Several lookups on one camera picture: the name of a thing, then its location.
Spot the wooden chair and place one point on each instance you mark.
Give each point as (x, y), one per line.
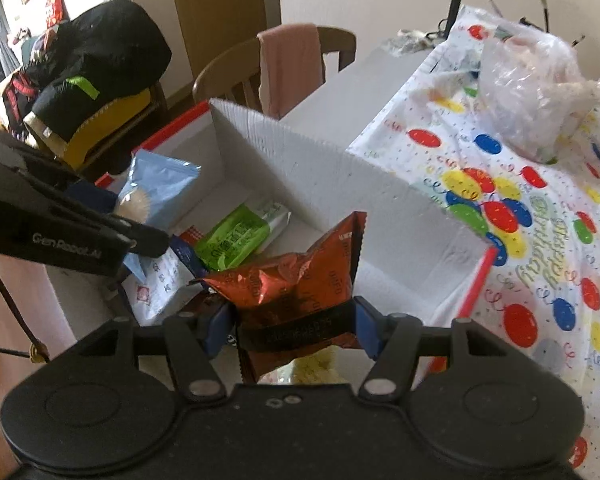
(220, 80)

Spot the clear plastic bag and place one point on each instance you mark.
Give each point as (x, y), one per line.
(530, 90)

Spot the wooden door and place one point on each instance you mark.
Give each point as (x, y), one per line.
(215, 15)

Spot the red-brown foil snack packet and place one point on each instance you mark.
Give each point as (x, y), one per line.
(290, 285)

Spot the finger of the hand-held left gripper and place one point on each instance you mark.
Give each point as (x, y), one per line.
(145, 241)
(95, 199)

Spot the white blue patterned packet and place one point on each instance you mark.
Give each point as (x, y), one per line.
(160, 285)

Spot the dark brown snack packet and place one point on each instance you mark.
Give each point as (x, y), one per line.
(202, 305)

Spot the black and yellow bag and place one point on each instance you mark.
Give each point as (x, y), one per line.
(95, 120)

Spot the pink cloth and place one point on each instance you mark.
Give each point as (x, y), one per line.
(290, 70)

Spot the white cardboard box red outside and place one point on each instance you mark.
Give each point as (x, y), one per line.
(330, 180)

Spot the dark thin stick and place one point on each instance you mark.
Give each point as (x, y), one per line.
(545, 12)

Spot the pale yellow snack packet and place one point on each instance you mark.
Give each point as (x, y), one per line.
(310, 365)

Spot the dark blue snack packet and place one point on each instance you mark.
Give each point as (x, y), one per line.
(185, 255)

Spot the light blue snack packet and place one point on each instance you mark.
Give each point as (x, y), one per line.
(165, 180)

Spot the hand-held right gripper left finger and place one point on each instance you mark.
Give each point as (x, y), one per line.
(217, 327)

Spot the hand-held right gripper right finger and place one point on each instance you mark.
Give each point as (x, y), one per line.
(365, 330)

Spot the green snack packet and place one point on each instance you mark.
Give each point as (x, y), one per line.
(235, 240)

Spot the red checked packet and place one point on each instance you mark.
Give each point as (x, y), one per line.
(192, 235)

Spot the white tablecloth with coloured dots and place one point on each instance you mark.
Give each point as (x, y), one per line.
(545, 270)

